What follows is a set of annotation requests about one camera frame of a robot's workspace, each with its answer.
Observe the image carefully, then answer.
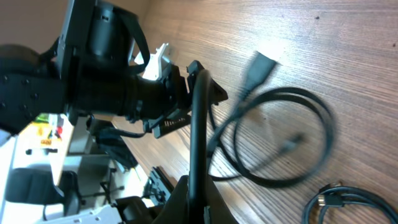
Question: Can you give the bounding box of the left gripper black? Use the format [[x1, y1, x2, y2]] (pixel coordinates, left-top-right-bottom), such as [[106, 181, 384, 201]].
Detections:
[[124, 60, 228, 139]]

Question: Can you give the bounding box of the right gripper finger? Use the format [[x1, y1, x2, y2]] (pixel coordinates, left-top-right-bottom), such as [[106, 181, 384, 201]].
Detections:
[[153, 175, 236, 224]]

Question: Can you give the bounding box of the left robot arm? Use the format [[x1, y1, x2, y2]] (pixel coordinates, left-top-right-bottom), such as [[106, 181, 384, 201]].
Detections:
[[1, 1, 203, 135]]

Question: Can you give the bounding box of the black office chair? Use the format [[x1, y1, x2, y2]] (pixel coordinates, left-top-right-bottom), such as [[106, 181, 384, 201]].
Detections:
[[5, 168, 84, 216]]

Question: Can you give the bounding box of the white desk with items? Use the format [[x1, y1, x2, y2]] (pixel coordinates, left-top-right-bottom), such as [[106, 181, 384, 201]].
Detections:
[[1, 114, 75, 185]]

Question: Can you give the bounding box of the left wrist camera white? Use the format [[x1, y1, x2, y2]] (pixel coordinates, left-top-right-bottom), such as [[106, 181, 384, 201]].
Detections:
[[142, 43, 174, 80]]

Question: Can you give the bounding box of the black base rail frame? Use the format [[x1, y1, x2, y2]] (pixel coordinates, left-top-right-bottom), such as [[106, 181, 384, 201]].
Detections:
[[86, 118, 174, 205]]

